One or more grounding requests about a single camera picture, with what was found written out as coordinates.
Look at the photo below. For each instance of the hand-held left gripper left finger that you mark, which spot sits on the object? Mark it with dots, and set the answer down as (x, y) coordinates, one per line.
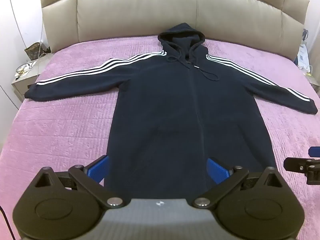
(98, 171)

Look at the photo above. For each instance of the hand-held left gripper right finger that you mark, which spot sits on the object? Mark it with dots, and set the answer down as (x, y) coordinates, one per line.
(217, 171)

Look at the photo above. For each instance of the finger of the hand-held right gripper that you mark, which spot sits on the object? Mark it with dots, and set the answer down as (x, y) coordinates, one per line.
(295, 164)
(315, 152)

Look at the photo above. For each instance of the navy striped-sleeve hoodie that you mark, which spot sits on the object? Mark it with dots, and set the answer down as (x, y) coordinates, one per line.
(175, 110)

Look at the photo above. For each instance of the pink quilted blanket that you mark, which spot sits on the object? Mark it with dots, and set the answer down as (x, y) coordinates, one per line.
(62, 130)

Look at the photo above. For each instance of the white paper bag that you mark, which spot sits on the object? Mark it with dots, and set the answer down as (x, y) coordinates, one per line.
(303, 55)

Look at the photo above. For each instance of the beige nightstand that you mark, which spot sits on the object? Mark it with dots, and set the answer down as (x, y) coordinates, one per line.
(25, 77)

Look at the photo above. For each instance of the brown patterned bag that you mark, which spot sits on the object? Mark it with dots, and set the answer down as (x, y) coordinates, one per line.
(35, 48)

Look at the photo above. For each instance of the beige leather headboard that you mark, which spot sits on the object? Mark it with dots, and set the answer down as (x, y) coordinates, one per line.
(150, 10)

